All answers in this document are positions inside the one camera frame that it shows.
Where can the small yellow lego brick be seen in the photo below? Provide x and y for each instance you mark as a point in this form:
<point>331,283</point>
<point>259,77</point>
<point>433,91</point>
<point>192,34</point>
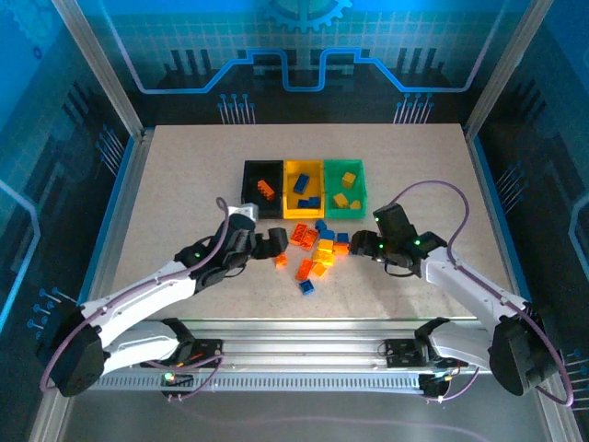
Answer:
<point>355,205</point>

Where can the long orange lego brick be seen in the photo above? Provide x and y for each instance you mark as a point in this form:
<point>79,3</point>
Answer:
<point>266,189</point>

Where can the small blue lego brick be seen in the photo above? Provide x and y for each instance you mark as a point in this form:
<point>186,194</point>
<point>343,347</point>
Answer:
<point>320,225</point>
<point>315,202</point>
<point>307,287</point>
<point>342,238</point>

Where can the long blue lego brick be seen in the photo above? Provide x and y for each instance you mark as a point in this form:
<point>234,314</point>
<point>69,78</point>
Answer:
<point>302,183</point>

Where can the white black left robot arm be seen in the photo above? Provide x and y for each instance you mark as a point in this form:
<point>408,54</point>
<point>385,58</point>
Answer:
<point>138,294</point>

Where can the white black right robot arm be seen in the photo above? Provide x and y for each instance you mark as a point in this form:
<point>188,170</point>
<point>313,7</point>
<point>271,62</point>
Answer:
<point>469,285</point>

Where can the small amber lego brick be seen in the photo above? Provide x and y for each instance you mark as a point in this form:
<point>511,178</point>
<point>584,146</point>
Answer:
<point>319,270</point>

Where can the black plastic bin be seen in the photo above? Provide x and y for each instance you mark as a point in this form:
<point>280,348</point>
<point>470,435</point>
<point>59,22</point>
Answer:
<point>250,177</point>

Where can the green plastic bin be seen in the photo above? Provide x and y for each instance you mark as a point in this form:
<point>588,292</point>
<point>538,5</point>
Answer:
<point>332,177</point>

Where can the yellow plastic bin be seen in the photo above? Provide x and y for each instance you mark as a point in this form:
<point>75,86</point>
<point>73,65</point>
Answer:
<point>317,182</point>

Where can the small controller board green light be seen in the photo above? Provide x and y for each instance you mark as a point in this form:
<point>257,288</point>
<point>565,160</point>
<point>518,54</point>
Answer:
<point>175,380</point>

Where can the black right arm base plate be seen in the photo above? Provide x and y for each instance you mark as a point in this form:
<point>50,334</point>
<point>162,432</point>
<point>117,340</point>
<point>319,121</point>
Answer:
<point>398,350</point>

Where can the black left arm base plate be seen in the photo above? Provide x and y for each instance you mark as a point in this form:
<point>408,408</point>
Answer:
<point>209,346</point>

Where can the aluminium extrusion rail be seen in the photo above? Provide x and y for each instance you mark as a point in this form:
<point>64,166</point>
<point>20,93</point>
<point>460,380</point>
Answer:
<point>299,340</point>

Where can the aluminium table side rail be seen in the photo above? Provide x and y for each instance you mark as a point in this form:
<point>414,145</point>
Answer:
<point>122,207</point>

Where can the aluminium frame post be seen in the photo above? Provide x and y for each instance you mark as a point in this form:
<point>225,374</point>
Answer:
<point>100,69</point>
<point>506,69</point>

